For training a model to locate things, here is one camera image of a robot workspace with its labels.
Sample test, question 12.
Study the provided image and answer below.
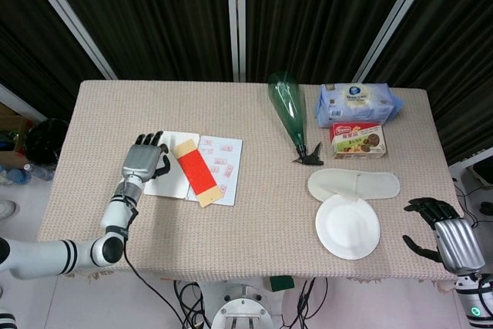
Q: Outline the green block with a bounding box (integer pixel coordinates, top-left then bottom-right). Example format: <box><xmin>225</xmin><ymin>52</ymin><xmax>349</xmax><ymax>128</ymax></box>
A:
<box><xmin>269</xmin><ymin>275</ymin><xmax>296</xmax><ymax>292</ymax></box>

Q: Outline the blue tissue pack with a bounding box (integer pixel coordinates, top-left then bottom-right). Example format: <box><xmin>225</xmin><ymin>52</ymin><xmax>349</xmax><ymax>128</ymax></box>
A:
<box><xmin>314</xmin><ymin>82</ymin><xmax>405</xmax><ymax>129</ymax></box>

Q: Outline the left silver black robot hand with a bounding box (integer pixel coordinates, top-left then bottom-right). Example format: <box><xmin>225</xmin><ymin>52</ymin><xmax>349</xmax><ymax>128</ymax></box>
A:
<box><xmin>121</xmin><ymin>131</ymin><xmax>173</xmax><ymax>183</ymax></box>

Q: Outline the white equipment stand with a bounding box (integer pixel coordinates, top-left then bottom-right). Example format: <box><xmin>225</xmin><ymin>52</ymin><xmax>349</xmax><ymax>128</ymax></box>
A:
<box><xmin>448</xmin><ymin>147</ymin><xmax>493</xmax><ymax>199</ymax></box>

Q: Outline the clear water bottle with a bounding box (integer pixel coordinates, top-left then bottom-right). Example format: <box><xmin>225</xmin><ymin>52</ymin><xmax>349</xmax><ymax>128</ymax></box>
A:
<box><xmin>22</xmin><ymin>163</ymin><xmax>55</xmax><ymax>182</ymax></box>

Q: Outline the blue water bottle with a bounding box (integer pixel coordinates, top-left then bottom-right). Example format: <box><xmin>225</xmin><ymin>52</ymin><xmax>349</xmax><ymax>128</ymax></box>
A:
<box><xmin>0</xmin><ymin>166</ymin><xmax>30</xmax><ymax>186</ymax></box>

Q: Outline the black cable bundle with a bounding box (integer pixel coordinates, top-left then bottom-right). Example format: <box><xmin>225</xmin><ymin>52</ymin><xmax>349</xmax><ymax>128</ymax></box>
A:
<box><xmin>173</xmin><ymin>280</ymin><xmax>211</xmax><ymax>329</ymax></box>
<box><xmin>280</xmin><ymin>278</ymin><xmax>328</xmax><ymax>329</ymax></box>

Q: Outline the notebook with yellow cover band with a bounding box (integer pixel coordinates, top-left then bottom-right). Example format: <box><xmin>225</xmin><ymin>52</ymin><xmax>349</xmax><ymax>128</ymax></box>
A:
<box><xmin>143</xmin><ymin>130</ymin><xmax>244</xmax><ymax>207</ymax></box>

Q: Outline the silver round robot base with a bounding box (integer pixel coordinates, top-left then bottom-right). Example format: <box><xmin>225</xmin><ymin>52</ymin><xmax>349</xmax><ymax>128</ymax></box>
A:
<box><xmin>200</xmin><ymin>278</ymin><xmax>293</xmax><ymax>329</ymax></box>

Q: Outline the white paper plate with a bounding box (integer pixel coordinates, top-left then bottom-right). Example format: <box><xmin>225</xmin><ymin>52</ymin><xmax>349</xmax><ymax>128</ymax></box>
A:
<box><xmin>314</xmin><ymin>193</ymin><xmax>382</xmax><ymax>261</ymax></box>

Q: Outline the red and tan bookmark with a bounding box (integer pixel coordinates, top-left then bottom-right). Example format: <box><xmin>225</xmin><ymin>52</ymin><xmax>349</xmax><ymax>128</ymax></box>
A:
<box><xmin>171</xmin><ymin>139</ymin><xmax>223</xmax><ymax>209</ymax></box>

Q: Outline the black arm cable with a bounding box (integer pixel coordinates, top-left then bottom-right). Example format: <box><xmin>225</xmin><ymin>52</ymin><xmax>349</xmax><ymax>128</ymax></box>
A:
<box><xmin>122</xmin><ymin>205</ymin><xmax>193</xmax><ymax>329</ymax></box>

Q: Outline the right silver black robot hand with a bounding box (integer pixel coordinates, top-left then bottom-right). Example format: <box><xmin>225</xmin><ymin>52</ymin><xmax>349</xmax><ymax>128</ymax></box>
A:
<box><xmin>402</xmin><ymin>196</ymin><xmax>486</xmax><ymax>276</ymax></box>

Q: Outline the black curtain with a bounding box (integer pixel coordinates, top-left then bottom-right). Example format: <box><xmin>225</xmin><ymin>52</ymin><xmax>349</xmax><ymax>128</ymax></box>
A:
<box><xmin>0</xmin><ymin>0</ymin><xmax>493</xmax><ymax>164</ymax></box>

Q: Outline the green bottle black spray trigger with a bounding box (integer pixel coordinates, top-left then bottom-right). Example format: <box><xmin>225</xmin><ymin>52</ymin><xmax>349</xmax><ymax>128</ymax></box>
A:
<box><xmin>268</xmin><ymin>71</ymin><xmax>325</xmax><ymax>166</ymax></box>

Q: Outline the white disposable slipper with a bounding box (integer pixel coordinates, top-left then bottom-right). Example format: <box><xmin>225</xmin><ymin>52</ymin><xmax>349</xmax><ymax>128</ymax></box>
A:
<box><xmin>307</xmin><ymin>168</ymin><xmax>401</xmax><ymax>203</ymax></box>

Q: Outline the white frame rail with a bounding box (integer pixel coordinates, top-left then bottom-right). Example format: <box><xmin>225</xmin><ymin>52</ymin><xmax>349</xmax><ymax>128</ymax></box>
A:
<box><xmin>0</xmin><ymin>82</ymin><xmax>50</xmax><ymax>121</ymax></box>

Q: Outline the beige woven tablecloth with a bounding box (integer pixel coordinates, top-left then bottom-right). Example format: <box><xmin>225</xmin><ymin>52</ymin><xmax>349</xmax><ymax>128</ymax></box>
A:
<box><xmin>36</xmin><ymin>80</ymin><xmax>469</xmax><ymax>291</ymax></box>

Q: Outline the white metal frame post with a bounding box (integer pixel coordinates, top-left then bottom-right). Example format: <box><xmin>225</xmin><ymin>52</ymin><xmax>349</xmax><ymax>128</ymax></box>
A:
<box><xmin>17</xmin><ymin>0</ymin><xmax>119</xmax><ymax>80</ymax></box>
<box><xmin>352</xmin><ymin>0</ymin><xmax>442</xmax><ymax>83</ymax></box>
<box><xmin>225</xmin><ymin>0</ymin><xmax>247</xmax><ymax>82</ymax></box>

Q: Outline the red green biscuit box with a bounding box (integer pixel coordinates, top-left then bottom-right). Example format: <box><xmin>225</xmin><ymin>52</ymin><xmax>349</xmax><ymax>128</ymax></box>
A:
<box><xmin>328</xmin><ymin>122</ymin><xmax>388</xmax><ymax>160</ymax></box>

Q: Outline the brown cardboard box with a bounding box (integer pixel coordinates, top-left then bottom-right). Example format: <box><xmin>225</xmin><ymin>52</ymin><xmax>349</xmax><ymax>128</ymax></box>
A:
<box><xmin>0</xmin><ymin>101</ymin><xmax>34</xmax><ymax>168</ymax></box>

